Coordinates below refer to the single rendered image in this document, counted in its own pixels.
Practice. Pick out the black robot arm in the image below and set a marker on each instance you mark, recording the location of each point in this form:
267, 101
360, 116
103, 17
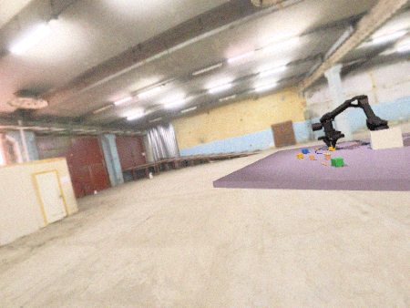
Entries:
372, 122

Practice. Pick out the green block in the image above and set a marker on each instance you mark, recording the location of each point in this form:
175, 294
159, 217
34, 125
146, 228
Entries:
338, 162

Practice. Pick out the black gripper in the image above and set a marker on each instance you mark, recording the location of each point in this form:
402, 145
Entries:
332, 138

